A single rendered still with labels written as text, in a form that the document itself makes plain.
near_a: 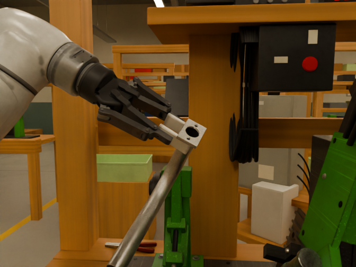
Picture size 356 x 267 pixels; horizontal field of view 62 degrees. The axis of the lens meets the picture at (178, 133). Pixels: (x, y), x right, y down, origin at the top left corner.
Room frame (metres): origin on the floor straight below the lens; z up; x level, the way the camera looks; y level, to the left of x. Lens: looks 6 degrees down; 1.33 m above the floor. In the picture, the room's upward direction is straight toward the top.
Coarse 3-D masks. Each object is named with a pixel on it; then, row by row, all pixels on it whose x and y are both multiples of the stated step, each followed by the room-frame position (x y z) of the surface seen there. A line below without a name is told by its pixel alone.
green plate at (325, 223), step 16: (336, 144) 0.51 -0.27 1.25; (336, 160) 0.49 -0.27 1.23; (352, 160) 0.44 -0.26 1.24; (320, 176) 0.53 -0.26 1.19; (336, 176) 0.47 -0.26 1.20; (352, 176) 0.43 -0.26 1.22; (320, 192) 0.51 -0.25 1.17; (336, 192) 0.46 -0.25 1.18; (352, 192) 0.42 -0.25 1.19; (320, 208) 0.49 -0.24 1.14; (336, 208) 0.44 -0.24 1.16; (352, 208) 0.42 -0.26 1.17; (304, 224) 0.53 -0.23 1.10; (320, 224) 0.47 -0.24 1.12; (336, 224) 0.43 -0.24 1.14; (352, 224) 0.43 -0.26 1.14; (304, 240) 0.51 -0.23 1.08; (320, 240) 0.46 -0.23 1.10; (336, 240) 0.42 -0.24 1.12; (352, 240) 0.43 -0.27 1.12
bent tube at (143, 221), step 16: (192, 128) 0.55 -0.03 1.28; (192, 144) 0.52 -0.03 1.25; (176, 160) 0.58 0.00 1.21; (176, 176) 0.59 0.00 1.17; (160, 192) 0.57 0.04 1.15; (144, 208) 0.54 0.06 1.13; (144, 224) 0.51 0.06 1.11; (128, 240) 0.48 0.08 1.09; (112, 256) 0.46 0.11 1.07; (128, 256) 0.46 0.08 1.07
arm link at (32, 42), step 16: (0, 16) 0.56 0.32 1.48; (16, 16) 0.56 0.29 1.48; (32, 16) 0.58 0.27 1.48; (0, 32) 0.55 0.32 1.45; (16, 32) 0.55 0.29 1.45; (32, 32) 0.55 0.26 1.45; (48, 32) 0.56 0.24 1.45; (0, 48) 0.54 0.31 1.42; (16, 48) 0.53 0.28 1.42; (32, 48) 0.54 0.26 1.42; (48, 48) 0.55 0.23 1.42; (0, 64) 0.52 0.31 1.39; (16, 64) 0.53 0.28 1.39; (32, 64) 0.54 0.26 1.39; (48, 64) 0.55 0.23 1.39; (16, 80) 0.54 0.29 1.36; (32, 80) 0.55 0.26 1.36; (48, 80) 0.57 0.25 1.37
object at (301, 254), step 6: (300, 252) 0.44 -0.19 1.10; (306, 252) 0.44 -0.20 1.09; (312, 252) 0.44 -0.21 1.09; (294, 258) 0.45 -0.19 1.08; (300, 258) 0.43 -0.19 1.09; (306, 258) 0.43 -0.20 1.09; (312, 258) 0.43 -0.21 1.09; (318, 258) 0.43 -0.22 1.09; (288, 264) 0.46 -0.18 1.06; (294, 264) 0.44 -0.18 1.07; (300, 264) 0.42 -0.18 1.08; (306, 264) 0.42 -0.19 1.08; (312, 264) 0.42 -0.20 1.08; (318, 264) 0.42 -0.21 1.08
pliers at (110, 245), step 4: (108, 244) 0.87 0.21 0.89; (112, 244) 0.87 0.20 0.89; (116, 244) 0.87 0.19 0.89; (140, 244) 0.87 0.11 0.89; (144, 244) 0.87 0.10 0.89; (148, 244) 0.87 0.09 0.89; (152, 244) 0.87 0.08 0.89; (156, 244) 0.87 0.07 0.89; (140, 248) 0.84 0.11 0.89; (144, 248) 0.84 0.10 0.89; (148, 248) 0.84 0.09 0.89; (152, 248) 0.84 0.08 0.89; (152, 252) 0.83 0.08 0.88
